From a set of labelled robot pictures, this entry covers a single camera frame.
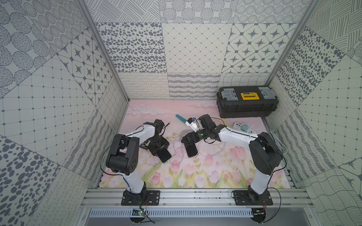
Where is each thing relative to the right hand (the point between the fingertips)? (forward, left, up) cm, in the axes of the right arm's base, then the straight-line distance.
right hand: (186, 140), depth 86 cm
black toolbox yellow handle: (+26, -39, +8) cm, 48 cm away
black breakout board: (0, +28, -7) cm, 29 cm away
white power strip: (+16, -37, -7) cm, 41 cm away
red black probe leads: (+17, +15, -8) cm, 25 cm away
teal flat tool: (+23, +5, -8) cm, 25 cm away
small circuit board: (-36, +24, -9) cm, 44 cm away
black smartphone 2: (-8, +14, -3) cm, 16 cm away
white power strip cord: (+5, -64, -10) cm, 65 cm away
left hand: (-1, +16, -8) cm, 18 cm away
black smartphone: (-2, -3, -8) cm, 9 cm away
